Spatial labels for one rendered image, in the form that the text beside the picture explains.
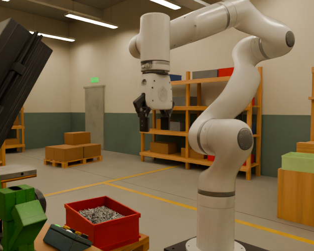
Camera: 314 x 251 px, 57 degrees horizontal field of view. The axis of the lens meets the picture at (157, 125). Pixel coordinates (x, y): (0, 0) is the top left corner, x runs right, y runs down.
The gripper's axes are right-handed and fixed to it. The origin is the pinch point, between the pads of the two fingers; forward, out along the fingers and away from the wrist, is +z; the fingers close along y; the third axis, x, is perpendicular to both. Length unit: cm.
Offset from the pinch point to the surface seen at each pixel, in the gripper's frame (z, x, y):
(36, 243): 40, 38, -17
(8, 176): 18, 49, -21
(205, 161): 107, 264, 474
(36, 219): 18.2, 4.6, -33.8
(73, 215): 41, 53, 7
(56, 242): 38, 30, -14
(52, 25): -307, 913, 504
